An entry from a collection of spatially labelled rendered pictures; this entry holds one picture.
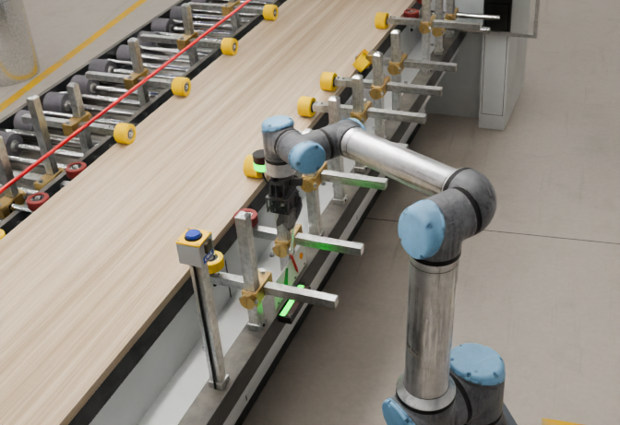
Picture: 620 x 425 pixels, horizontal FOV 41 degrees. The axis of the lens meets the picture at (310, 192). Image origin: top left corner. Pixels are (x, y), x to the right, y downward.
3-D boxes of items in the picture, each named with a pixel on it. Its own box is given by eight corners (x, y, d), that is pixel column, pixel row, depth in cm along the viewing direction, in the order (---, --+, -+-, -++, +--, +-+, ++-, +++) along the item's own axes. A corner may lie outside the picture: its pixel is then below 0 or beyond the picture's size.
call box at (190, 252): (215, 254, 215) (211, 230, 211) (203, 270, 210) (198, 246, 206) (192, 250, 218) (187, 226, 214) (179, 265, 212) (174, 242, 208)
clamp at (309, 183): (329, 174, 290) (328, 161, 288) (315, 194, 280) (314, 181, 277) (313, 171, 293) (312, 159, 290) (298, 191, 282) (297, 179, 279)
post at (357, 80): (366, 181, 339) (363, 73, 313) (363, 184, 336) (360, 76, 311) (359, 179, 340) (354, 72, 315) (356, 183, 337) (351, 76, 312)
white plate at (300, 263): (307, 263, 284) (304, 239, 278) (277, 310, 263) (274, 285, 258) (305, 263, 284) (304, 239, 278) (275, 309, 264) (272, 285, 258)
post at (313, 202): (323, 244, 299) (314, 127, 274) (319, 250, 296) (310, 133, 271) (314, 243, 300) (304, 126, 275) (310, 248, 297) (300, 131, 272)
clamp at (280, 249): (303, 236, 277) (302, 223, 274) (287, 259, 266) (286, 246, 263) (288, 233, 279) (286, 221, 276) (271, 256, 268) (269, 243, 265)
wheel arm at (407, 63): (457, 69, 357) (457, 63, 355) (455, 72, 354) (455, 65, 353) (376, 62, 369) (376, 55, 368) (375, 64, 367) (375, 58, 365)
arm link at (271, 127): (271, 130, 223) (254, 118, 230) (275, 170, 229) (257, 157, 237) (301, 120, 227) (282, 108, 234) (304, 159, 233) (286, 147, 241)
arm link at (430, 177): (521, 177, 178) (347, 108, 232) (478, 196, 173) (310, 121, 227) (522, 224, 183) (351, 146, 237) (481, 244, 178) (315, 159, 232)
